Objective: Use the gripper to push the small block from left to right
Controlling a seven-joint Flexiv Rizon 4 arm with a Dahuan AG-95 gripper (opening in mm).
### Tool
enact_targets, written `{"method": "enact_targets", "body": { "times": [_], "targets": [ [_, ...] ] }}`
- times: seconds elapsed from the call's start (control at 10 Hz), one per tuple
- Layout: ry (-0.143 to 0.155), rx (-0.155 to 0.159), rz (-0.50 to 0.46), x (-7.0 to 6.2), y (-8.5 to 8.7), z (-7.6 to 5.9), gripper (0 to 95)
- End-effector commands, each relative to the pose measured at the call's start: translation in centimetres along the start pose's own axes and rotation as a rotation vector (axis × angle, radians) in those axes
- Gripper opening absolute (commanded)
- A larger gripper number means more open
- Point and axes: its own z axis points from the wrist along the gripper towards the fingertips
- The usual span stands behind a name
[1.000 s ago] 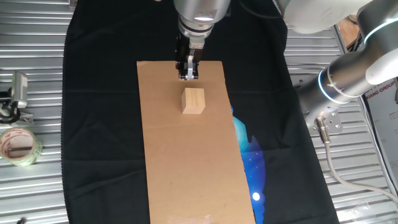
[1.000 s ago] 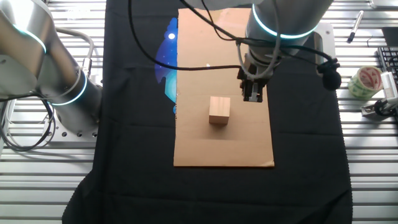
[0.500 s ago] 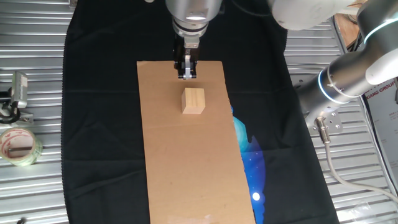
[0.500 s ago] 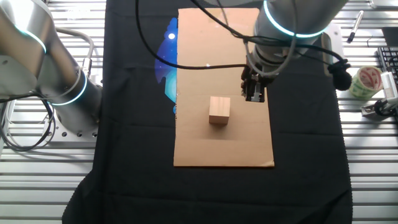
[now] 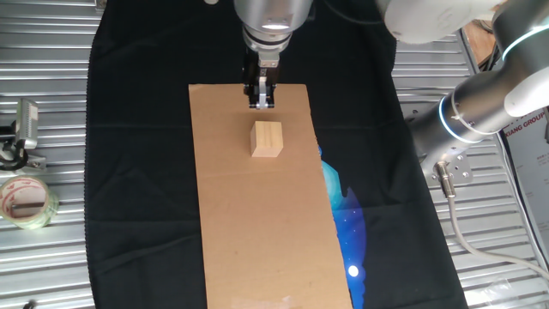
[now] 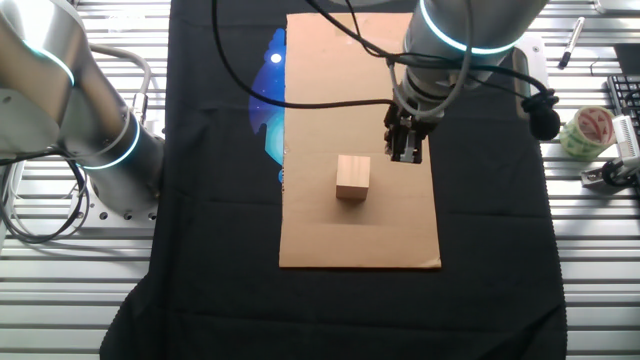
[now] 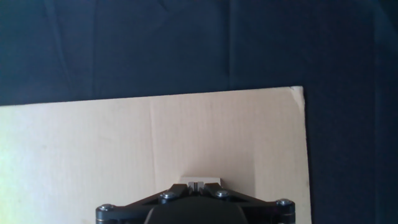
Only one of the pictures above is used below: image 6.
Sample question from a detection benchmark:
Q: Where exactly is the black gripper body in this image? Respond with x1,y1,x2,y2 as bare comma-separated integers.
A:
383,95,436,135

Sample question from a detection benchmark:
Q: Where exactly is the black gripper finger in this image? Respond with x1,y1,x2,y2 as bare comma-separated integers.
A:
407,127,431,164
383,122,409,164

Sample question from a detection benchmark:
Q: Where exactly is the small wooden block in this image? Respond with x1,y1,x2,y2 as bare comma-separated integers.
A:
335,154,372,203

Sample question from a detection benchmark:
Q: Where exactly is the brown cardboard sheet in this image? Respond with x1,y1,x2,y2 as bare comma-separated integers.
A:
278,12,443,270

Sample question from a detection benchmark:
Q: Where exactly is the clear packing tape roll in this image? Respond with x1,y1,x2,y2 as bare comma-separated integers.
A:
558,105,617,162

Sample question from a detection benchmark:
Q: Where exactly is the black and silver marker pen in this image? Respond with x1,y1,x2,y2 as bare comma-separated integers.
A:
557,16,586,70

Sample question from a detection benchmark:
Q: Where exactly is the black cloth with blue print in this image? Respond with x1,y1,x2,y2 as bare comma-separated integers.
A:
98,0,569,360

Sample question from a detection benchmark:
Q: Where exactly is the black keyboard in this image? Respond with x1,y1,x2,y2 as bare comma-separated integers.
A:
606,74,640,136

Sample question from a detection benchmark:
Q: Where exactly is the black box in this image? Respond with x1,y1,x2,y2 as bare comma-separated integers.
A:
613,43,640,76

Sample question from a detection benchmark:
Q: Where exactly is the grey flat device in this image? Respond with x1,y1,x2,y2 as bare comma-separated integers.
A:
593,0,640,15

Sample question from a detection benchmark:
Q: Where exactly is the clear plastic film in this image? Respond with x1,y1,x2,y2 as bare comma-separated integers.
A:
106,12,147,34

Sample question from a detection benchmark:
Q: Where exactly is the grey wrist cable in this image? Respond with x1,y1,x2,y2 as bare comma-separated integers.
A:
387,0,475,121

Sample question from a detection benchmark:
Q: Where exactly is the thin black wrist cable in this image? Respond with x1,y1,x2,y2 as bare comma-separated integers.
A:
210,0,399,110

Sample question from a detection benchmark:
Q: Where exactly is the thick black wrist cable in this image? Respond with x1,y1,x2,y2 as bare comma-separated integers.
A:
303,0,551,97

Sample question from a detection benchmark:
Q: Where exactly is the silver wrist camera mount plate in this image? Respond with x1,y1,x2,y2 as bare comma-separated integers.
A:
509,33,550,122

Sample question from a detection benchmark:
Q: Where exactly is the metal camera bracket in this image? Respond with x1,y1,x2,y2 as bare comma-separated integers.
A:
579,164,640,194

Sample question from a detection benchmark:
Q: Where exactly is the silver camera on stand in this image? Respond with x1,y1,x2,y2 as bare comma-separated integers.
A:
612,114,640,160

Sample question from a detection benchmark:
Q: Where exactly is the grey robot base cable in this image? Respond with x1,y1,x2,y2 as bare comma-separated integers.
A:
88,43,153,125

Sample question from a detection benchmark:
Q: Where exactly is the black base cable loop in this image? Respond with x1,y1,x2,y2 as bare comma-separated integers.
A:
0,147,92,246

